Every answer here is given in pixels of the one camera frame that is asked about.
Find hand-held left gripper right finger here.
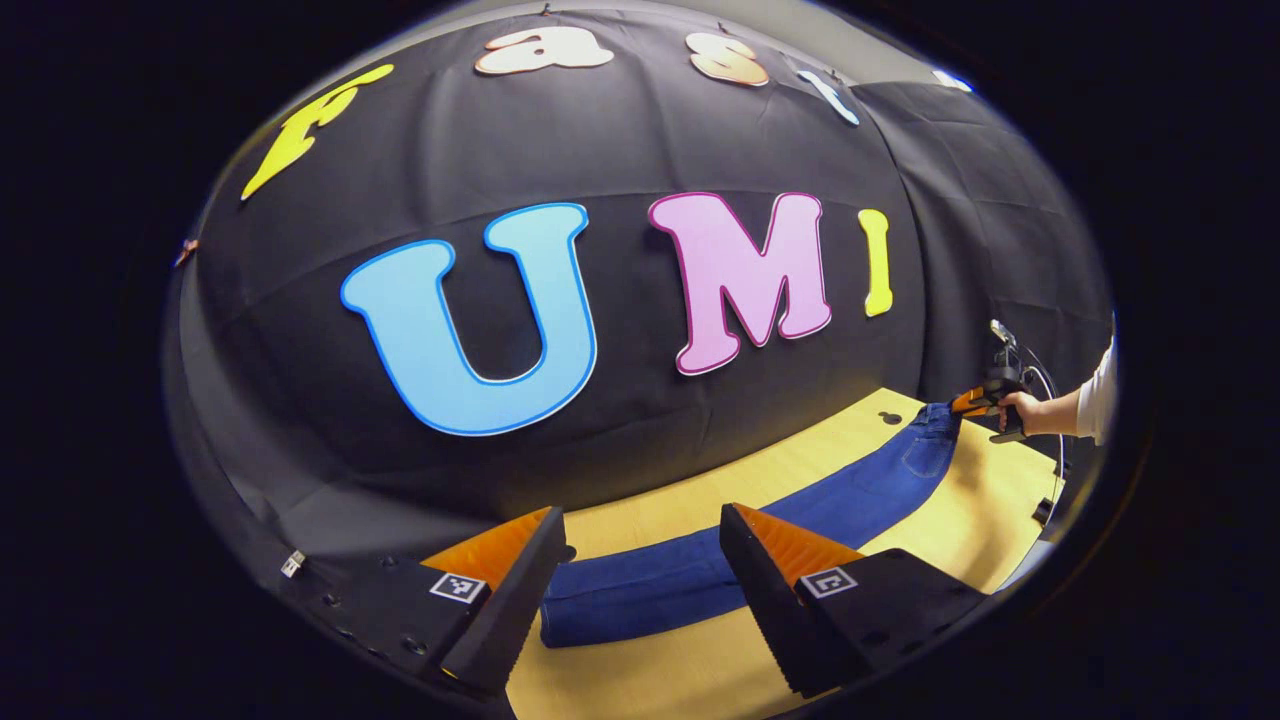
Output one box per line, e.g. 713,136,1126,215
718,503,991,699

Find black backdrop cloth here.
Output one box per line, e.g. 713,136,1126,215
165,5,1116,601

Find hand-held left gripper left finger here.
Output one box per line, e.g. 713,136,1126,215
285,506,569,699

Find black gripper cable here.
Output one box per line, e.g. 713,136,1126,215
1020,345,1068,471

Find blue jeans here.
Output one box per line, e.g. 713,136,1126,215
538,402,964,649

